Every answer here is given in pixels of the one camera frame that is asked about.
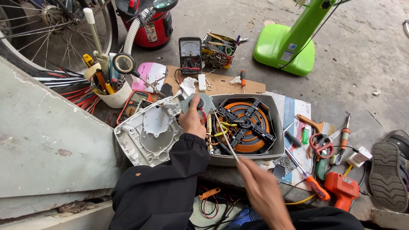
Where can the person's left hand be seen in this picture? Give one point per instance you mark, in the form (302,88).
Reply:
(191,123)

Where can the person's right hand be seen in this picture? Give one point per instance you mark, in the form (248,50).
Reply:
(265,195)

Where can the person's right fingers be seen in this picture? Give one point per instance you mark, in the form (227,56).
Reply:
(251,174)

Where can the person's left fingers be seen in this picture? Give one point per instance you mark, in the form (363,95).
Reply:
(193,102)

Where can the thin metal rod tool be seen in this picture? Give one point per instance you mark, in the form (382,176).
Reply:
(225,135)

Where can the white cloth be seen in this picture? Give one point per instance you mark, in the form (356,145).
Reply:
(188,86)

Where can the small white plastic block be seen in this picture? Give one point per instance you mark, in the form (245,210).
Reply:
(202,82)

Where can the brown cardboard sheet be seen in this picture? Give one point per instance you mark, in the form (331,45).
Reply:
(223,84)

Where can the pile of small screws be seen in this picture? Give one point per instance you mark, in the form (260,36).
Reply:
(286,163)

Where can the blue sandal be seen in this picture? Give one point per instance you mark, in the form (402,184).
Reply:
(244,217)

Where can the orange flat plastic tool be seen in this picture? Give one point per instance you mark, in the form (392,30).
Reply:
(209,193)

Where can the crumpled white tissue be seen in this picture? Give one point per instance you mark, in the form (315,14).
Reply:
(235,80)

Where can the pink and white box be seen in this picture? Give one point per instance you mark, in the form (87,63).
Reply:
(153,73)

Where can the black analog multimeter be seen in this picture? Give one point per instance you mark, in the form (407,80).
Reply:
(190,52)

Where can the copper coil with black holder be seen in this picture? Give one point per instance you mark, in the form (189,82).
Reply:
(246,123)

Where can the white plastic cooker cover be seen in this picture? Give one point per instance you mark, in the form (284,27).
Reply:
(150,134)

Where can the grey induction cooker housing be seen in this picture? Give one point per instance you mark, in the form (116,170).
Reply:
(278,127)

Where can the tin box of tools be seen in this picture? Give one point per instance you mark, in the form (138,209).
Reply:
(219,51)

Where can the orange digital multimeter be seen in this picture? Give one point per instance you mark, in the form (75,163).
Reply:
(134,102)

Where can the green lighter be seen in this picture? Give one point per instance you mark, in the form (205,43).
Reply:
(305,135)

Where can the white cup of tools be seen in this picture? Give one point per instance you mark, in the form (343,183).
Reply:
(118,95)

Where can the magnifying glass helper stand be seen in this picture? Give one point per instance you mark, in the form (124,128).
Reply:
(124,64)

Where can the red rice cooker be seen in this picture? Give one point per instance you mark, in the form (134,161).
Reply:
(153,33)

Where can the printed paper sheets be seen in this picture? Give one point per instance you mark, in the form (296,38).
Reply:
(298,110)

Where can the orange soldering gun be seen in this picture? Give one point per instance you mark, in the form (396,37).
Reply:
(342,188)

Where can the orange soldering iron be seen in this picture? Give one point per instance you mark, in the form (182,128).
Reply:
(344,135)

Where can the black framed magnifier lens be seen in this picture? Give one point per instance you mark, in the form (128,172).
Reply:
(164,3)

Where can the green fan stand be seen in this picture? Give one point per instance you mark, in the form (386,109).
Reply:
(281,48)

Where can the white power socket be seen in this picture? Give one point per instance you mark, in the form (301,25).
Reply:
(360,156)

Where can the bundle of metal rods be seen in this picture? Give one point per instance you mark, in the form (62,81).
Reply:
(60,78)

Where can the black sandal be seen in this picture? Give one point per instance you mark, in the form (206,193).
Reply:
(388,175)

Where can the bicycle wheel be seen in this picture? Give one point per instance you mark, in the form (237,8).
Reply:
(54,35)

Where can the small metal bracket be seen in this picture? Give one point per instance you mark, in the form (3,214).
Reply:
(278,172)

